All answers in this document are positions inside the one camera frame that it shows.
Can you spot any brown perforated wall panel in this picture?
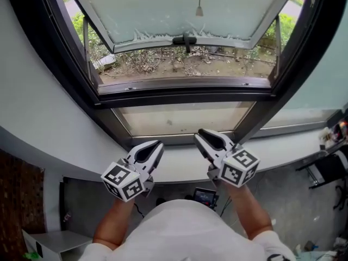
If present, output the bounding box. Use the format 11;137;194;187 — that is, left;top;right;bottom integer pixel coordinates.
0;148;46;261

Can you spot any open frosted window sash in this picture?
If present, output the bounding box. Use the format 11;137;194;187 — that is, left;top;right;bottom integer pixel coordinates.
65;0;300;54

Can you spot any red and black object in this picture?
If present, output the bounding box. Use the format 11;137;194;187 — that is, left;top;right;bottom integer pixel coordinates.
333;120;348;142

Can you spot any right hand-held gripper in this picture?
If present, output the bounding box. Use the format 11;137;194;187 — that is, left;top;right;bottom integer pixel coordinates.
193;128;261;188

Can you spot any white open cabinet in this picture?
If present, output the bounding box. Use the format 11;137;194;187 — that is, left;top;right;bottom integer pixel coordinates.
21;229;93;261

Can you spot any black window frame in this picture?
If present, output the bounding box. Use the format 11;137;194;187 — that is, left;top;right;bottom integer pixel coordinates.
7;0;348;151

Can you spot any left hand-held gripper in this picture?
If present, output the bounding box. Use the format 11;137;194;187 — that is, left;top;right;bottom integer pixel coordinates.
100;139;165;202

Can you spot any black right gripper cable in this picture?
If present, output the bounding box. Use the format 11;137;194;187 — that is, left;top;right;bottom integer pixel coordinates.
219;196;232;217

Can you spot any person's left forearm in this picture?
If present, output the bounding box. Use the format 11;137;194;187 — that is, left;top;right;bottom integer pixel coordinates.
92;198;135;251

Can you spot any black folding chair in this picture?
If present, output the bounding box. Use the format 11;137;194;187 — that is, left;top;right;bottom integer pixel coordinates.
295;150;348;190

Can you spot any small black screen device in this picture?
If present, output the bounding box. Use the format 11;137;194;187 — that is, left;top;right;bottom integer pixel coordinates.
192;188;220;209

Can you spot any frosted fixed window pane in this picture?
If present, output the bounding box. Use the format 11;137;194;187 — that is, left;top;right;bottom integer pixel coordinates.
262;34;348;129

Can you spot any person's white t-shirt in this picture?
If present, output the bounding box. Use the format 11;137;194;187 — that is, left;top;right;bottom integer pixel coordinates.
78;198;297;261

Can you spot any person's right forearm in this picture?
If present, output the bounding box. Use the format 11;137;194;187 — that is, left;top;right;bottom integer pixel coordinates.
227;185;274;240

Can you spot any white windowsill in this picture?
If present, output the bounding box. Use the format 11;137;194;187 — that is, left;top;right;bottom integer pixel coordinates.
119;130;331;184

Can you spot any clear low window pane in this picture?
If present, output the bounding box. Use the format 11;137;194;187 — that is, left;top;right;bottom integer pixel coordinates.
113;101;256;137

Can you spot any small white container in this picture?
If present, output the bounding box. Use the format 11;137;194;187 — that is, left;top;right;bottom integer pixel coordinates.
319;128;334;146

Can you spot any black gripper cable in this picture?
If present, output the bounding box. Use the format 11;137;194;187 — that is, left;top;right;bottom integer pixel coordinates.
133;202;145;219
219;196;232;217

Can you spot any black tripod stand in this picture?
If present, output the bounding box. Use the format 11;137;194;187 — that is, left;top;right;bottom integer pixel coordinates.
333;185;348;210

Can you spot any black window handle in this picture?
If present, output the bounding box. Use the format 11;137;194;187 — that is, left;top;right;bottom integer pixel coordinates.
172;33;198;54

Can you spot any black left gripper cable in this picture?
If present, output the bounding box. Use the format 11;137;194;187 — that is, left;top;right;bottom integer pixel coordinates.
133;202;145;219

